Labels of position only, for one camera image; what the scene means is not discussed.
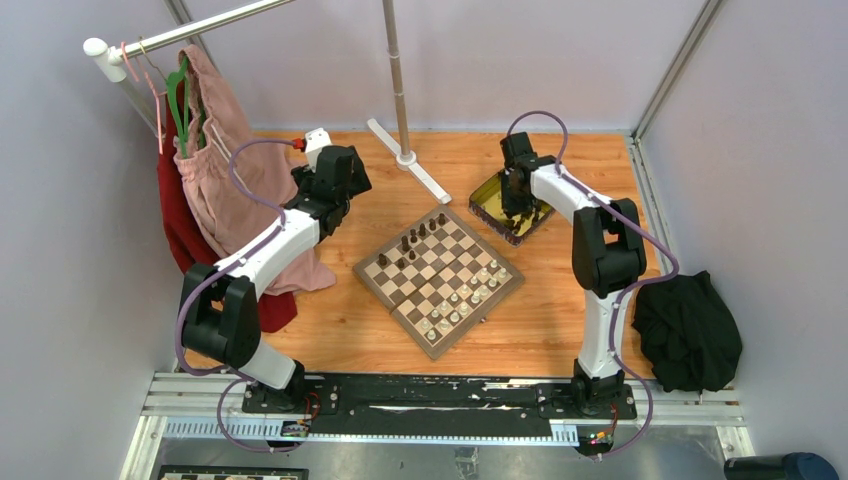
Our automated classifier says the wooden chess board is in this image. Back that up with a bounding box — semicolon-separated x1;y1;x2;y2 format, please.
353;205;525;360

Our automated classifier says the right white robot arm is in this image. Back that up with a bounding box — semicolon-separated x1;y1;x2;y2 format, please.
499;132;647;418

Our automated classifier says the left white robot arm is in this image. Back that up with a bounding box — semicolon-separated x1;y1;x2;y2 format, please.
175;145;372;413

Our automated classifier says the yellow metal tin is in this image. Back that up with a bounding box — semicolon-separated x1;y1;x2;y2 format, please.
469;172;555;247

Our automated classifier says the pink hanging garment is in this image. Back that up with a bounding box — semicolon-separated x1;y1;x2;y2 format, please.
173;45;335;295

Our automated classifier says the red hanging garment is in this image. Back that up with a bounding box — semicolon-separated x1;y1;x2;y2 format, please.
156;113;297;333

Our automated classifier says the green clothes hanger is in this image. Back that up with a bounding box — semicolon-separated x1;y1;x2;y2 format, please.
165;53;207;158

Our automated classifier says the pink clothes hanger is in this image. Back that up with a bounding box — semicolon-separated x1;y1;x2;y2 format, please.
119;40;166;156

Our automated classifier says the black crumpled cloth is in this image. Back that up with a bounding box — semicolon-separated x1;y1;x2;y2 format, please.
632;270;743;392

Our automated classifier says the white clothes rack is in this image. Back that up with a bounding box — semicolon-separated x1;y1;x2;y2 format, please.
82;1;452;205

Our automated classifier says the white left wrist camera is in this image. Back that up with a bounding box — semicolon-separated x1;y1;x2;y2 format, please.
303;128;332;171

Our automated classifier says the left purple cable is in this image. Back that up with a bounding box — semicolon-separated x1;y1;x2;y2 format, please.
173;137;313;455

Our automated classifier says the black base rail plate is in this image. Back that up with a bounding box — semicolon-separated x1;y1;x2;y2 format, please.
241;373;637;439

